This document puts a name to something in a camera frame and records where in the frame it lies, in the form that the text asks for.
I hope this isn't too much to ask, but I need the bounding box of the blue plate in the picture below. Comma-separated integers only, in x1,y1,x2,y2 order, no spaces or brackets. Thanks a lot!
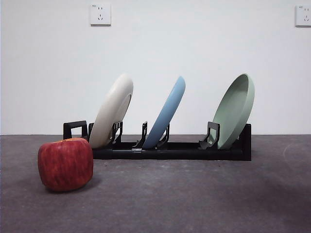
142,76,186,149

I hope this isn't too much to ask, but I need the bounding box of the green plate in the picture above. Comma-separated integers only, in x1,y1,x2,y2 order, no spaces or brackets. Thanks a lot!
212,73,256,150

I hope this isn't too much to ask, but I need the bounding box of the red apple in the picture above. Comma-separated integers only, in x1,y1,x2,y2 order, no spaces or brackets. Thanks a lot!
37,137,94,192

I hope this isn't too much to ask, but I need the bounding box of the white wall socket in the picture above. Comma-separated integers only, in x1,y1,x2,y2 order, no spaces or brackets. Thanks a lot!
90,3,112,27
295,5,311,27

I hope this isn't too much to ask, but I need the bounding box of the black plate rack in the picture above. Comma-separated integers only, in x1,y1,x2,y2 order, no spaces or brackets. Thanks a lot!
63,120,252,162

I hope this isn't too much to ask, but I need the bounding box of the cream yellow plate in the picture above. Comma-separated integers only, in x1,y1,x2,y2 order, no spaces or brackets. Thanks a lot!
89,73,134,149

